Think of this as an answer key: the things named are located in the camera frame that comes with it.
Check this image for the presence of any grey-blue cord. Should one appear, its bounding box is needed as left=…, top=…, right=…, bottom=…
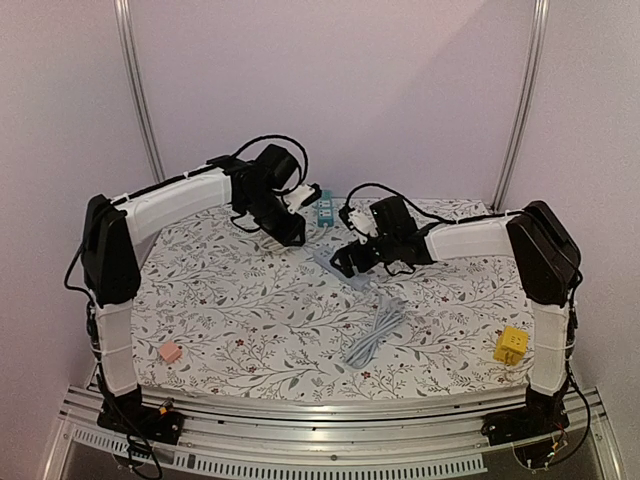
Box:
left=342, top=292, right=407, bottom=370

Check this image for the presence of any aluminium front rail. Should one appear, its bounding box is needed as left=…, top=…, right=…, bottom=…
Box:
left=39, top=384, right=626, bottom=480

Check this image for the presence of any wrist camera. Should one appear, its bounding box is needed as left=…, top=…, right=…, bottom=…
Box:
left=339, top=205, right=378, bottom=240
left=283, top=183, right=322, bottom=214

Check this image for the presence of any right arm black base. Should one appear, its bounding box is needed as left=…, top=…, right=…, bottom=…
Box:
left=481, top=387, right=569, bottom=470

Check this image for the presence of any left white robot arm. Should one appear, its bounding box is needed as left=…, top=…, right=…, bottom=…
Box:
left=80, top=144, right=321, bottom=434

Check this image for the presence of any pink plug adapter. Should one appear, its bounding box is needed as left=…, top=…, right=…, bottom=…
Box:
left=158, top=341, right=182, bottom=364

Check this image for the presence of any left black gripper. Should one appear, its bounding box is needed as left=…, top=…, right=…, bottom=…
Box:
left=240, top=190, right=306, bottom=247

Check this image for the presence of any right aluminium corner post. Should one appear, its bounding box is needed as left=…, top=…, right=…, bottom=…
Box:
left=490, top=0, right=550, bottom=212

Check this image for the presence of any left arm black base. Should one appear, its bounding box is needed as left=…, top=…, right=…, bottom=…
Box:
left=97, top=389, right=185, bottom=445

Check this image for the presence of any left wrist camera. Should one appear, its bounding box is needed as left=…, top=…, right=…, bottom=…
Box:
left=283, top=183, right=322, bottom=214

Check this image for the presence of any floral table cloth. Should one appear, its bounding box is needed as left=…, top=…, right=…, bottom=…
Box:
left=130, top=201, right=535, bottom=404

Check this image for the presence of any left aluminium corner post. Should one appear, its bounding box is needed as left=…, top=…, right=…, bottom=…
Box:
left=113, top=0, right=166, bottom=183

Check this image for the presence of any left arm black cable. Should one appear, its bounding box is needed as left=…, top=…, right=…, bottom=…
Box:
left=234, top=133, right=310, bottom=194

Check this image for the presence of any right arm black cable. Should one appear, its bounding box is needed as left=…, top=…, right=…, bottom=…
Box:
left=343, top=182, right=526, bottom=224

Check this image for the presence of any aluminium corner post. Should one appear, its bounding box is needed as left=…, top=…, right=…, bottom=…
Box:
left=490, top=0, right=550, bottom=212
left=113, top=0, right=166, bottom=183

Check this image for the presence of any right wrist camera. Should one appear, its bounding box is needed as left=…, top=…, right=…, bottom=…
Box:
left=339, top=205, right=378, bottom=240

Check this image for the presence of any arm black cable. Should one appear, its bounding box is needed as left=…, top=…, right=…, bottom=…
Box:
left=234, top=133, right=310, bottom=194
left=343, top=182, right=526, bottom=224

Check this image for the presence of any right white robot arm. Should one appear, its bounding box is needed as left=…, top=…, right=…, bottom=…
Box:
left=329, top=196, right=582, bottom=396

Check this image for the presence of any yellow cube socket adapter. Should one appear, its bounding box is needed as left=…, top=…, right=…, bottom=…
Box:
left=493, top=326, right=529, bottom=366

